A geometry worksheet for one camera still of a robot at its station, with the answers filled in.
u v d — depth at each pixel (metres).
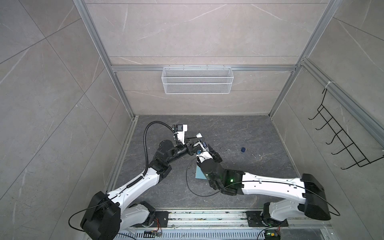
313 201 0.39
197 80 1.00
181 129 0.64
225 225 0.73
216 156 0.61
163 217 0.73
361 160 0.58
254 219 0.74
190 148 0.62
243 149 0.98
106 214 0.39
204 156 0.58
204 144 0.69
